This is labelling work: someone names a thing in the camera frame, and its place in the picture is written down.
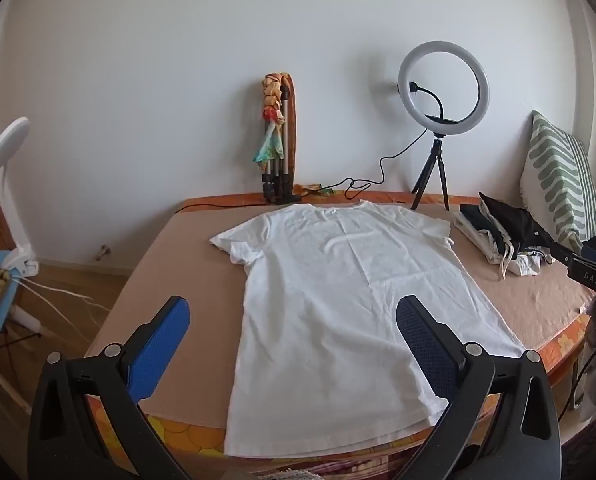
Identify colourful scarf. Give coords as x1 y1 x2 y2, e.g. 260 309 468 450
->
252 74 286 163

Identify black folded garment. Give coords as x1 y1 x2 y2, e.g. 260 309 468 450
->
479 192 554 261

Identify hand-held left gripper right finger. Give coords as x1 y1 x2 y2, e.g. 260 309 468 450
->
395 295 563 480

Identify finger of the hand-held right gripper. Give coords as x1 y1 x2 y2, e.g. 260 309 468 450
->
548 241 585 267

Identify orange fabric strap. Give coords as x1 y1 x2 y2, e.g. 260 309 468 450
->
287 74 301 186

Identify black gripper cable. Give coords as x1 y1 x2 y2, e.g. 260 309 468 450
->
570 330 596 411

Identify white lamp cable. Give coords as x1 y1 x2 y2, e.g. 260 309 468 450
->
18 277 110 323

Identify black ring light cable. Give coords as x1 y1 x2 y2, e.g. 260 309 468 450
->
180 127 429 211

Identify white t-shirt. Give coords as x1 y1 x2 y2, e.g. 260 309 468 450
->
209 200 526 458

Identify white folded clothes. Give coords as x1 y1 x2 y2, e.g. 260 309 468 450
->
453 204 554 280

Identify green striped white pillow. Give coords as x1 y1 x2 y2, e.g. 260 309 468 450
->
520 110 596 253

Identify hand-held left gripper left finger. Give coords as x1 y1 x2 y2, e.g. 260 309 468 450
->
27 296 194 480

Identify folded silver tripod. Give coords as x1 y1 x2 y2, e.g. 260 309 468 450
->
263 82 304 206

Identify white clamp desk lamp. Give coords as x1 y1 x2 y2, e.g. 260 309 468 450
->
0 116 40 278

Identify white ring light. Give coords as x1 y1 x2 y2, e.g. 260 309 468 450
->
398 41 490 136

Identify black mini tripod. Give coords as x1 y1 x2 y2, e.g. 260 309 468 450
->
410 132 451 212

